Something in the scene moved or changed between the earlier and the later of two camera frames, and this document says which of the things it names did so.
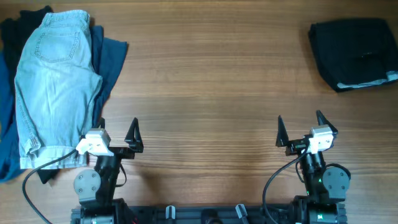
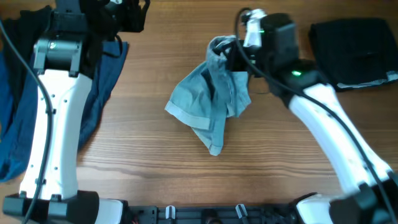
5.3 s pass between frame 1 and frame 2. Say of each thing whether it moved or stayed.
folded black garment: stayed
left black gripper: moved
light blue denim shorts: moved
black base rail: stayed
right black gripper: moved
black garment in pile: stayed
